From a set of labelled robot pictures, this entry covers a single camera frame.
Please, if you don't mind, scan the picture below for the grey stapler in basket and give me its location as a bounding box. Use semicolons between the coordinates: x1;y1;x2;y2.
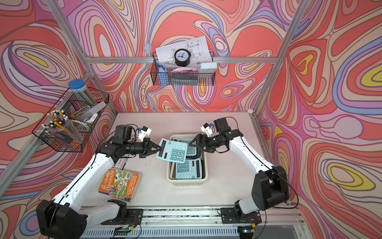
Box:
74;101;106;123

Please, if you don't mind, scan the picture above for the black wire basket wall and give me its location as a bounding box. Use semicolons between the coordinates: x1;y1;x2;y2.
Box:
32;86;110;153
150;60;215;86

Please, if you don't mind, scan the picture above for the blue calculator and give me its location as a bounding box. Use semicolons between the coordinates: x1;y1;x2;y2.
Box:
174;158;203;180
156;138;188;163

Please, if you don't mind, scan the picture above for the cream plastic storage box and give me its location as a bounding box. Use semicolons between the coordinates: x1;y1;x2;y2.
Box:
166;145;209;186

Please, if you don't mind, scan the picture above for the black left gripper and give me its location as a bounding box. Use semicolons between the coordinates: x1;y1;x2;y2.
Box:
122;138;162;158

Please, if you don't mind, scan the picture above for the black round clock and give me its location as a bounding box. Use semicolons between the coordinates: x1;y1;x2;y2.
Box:
174;49;191;67

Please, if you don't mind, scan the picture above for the white paper drawing sheet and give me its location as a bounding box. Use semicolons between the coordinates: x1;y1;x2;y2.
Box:
155;36;212;68

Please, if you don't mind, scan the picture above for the blue calculator corner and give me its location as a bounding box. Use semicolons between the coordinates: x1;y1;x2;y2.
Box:
173;137;198;159

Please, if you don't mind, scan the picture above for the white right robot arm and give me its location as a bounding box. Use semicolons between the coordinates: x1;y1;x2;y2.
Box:
190;129;289;215

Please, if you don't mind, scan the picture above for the blue lid pencil jar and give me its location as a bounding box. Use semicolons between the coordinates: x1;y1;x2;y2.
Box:
68;79;96;107

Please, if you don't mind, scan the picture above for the colourful children's book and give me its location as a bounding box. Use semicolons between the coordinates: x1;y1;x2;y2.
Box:
98;168;141;202

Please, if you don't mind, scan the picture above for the white box in basket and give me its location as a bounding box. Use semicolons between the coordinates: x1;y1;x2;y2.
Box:
198;62;218;74

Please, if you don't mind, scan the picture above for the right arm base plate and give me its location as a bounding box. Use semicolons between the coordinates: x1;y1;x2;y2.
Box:
219;207;262;225

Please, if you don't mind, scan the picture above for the newspaper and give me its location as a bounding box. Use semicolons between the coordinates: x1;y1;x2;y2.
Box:
112;157;128;170

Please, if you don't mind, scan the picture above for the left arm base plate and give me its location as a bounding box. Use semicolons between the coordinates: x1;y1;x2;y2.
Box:
101;209;144;226

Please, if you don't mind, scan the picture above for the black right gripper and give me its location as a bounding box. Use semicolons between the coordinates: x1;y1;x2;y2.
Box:
190;133;224;152

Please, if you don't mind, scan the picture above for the black wire basket back wall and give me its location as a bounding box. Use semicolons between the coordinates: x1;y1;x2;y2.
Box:
150;60;215;86

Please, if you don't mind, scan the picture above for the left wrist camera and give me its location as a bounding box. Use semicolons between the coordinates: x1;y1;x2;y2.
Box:
137;126;152;142

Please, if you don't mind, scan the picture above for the black wire basket left wall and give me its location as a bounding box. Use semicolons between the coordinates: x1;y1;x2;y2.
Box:
32;86;110;153

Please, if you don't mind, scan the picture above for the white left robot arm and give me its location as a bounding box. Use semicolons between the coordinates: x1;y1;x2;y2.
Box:
36;138;162;239

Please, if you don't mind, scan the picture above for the clear cup of pencils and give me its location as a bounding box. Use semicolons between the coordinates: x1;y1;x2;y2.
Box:
41;110;84;145

